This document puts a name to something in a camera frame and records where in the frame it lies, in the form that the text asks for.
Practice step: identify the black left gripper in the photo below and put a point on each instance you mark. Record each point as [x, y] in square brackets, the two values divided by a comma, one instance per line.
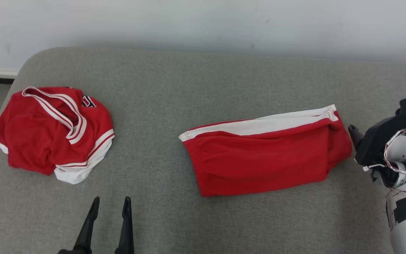
[65, 252]

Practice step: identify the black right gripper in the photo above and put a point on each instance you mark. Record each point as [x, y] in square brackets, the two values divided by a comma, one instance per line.
[379, 137]

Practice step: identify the red shorts white side stripe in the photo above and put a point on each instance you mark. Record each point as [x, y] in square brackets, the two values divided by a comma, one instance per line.
[259, 158]

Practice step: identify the red jersey white trim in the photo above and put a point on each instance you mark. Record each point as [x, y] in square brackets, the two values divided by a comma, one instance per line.
[37, 137]

